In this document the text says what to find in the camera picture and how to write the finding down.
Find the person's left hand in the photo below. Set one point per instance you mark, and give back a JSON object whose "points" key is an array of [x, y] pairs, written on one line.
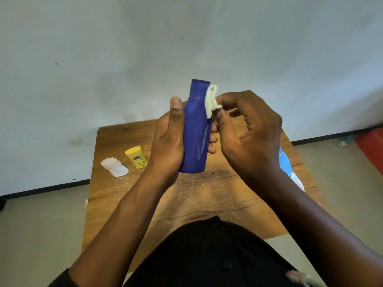
{"points": [[167, 146]]}

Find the person's right hand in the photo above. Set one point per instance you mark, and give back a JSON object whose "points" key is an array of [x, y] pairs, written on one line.
{"points": [[254, 140]]}

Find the dark blue bottle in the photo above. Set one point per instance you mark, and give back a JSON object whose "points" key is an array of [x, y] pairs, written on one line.
{"points": [[196, 137]]}

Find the yellow bottle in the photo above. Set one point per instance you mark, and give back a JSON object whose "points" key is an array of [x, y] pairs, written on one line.
{"points": [[137, 157]]}

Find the blue wet wipes pack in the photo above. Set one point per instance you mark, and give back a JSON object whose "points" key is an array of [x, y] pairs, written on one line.
{"points": [[285, 164]]}

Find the white bottle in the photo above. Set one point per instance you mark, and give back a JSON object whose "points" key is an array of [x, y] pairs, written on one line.
{"points": [[114, 166]]}

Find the white wipe cloth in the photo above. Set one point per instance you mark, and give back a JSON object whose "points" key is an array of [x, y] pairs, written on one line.
{"points": [[211, 101]]}

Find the person's left forearm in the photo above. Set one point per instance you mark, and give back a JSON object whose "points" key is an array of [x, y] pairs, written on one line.
{"points": [[113, 236]]}

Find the person's right forearm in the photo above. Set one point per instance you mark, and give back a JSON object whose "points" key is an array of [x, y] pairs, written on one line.
{"points": [[329, 236]]}

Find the person's black clothing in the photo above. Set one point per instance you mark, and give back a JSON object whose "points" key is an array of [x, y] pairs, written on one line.
{"points": [[209, 257]]}

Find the wooden table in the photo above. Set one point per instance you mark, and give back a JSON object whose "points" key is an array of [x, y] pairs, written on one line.
{"points": [[119, 191]]}

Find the green white floor litter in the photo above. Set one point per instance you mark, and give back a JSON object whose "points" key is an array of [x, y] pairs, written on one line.
{"points": [[346, 141]]}

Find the red floor object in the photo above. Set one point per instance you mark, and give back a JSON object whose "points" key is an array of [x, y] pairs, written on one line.
{"points": [[370, 149]]}

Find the black floor block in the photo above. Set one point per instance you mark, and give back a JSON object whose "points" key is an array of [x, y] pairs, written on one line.
{"points": [[3, 203]]}

